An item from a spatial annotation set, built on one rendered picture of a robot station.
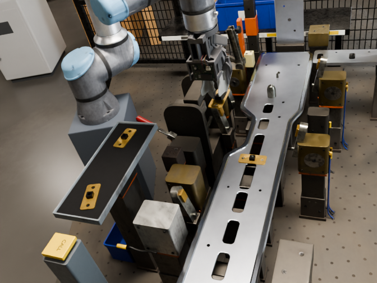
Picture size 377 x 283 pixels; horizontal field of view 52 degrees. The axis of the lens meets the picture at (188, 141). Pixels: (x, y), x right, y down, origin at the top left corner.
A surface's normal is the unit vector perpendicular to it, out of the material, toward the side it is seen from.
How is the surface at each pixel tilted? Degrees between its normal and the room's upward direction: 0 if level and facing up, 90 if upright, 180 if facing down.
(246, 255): 0
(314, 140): 0
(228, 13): 90
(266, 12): 90
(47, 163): 0
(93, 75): 88
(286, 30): 90
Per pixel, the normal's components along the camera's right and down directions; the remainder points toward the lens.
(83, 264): 0.93, 0.07
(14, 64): -0.02, 0.65
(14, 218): -0.20, -0.75
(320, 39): -0.32, 0.66
